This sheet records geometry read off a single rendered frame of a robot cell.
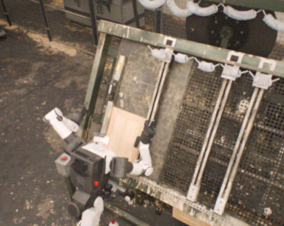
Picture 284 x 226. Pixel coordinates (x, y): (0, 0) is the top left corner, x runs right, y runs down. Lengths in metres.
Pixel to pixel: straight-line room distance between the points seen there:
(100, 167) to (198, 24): 1.55
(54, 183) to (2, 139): 1.20
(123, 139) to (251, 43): 1.38
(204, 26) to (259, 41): 0.49
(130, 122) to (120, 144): 0.23
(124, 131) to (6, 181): 1.95
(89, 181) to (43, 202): 1.66
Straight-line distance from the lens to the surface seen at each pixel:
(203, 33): 2.99
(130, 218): 3.39
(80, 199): 2.47
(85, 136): 3.09
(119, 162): 2.26
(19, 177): 4.25
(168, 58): 2.51
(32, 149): 4.54
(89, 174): 2.26
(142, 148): 2.28
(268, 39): 2.83
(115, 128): 2.85
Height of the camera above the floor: 3.04
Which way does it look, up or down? 39 degrees down
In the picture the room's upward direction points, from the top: 2 degrees counter-clockwise
